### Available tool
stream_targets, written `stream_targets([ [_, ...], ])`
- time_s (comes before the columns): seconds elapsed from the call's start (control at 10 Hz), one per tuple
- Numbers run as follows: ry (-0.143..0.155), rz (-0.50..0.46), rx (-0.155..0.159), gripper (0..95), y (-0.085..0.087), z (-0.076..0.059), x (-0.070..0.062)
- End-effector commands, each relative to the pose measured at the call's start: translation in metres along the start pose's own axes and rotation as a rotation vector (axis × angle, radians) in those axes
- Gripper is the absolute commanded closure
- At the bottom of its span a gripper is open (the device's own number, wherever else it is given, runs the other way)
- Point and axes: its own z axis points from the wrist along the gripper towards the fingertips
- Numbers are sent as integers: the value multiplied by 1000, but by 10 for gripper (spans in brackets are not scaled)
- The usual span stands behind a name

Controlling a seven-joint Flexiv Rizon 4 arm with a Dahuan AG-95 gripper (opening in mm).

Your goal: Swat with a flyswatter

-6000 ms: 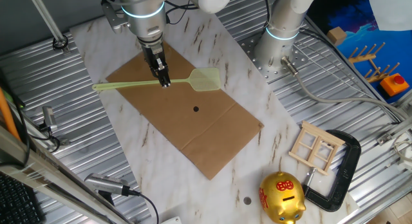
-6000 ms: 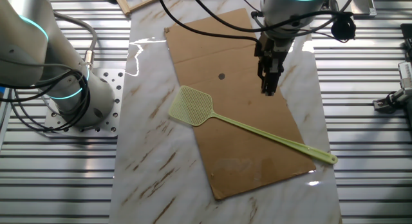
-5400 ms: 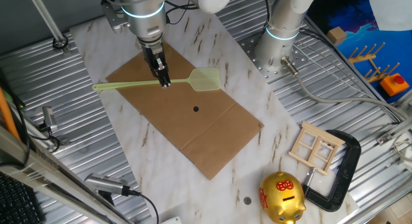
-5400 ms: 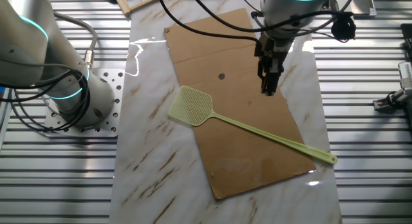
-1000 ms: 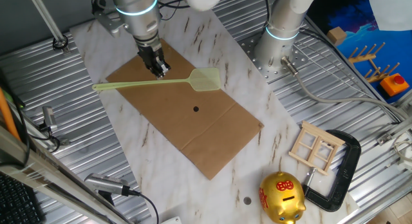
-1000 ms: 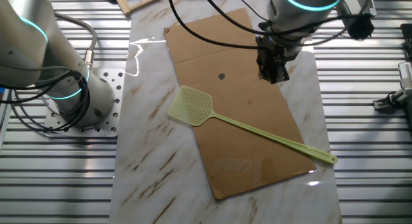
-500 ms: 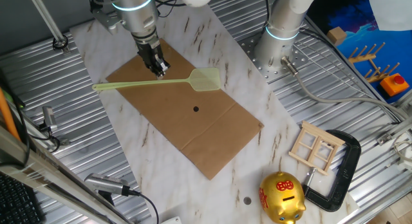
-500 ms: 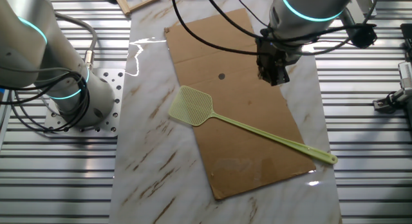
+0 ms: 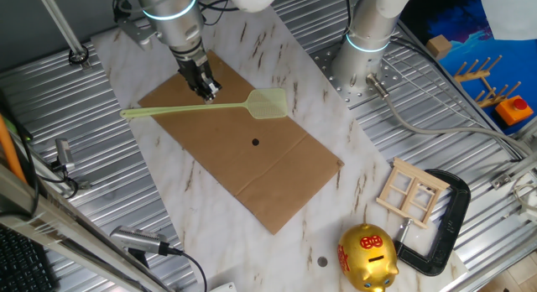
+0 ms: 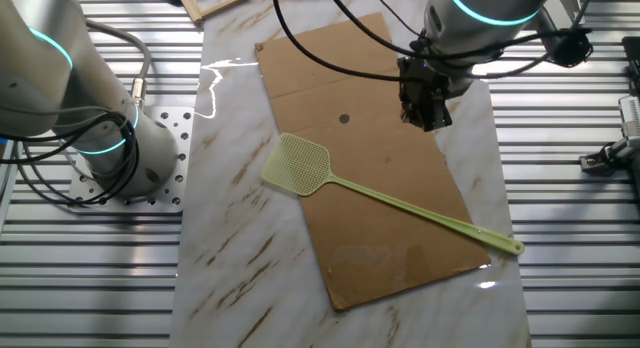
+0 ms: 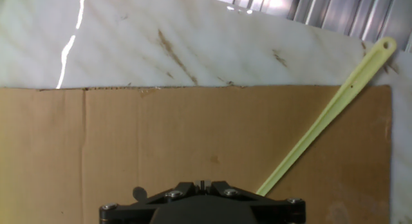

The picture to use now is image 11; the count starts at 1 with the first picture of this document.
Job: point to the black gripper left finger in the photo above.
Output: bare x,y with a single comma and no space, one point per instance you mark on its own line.
135,212

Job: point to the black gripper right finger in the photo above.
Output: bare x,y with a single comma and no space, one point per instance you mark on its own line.
277,212

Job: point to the yellow-green plastic flyswatter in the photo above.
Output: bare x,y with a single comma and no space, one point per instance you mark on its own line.
334,105

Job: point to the brown cardboard sheet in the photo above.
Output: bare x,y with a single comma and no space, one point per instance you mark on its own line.
161,137

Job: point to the white marble board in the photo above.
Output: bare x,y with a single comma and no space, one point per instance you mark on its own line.
193,40

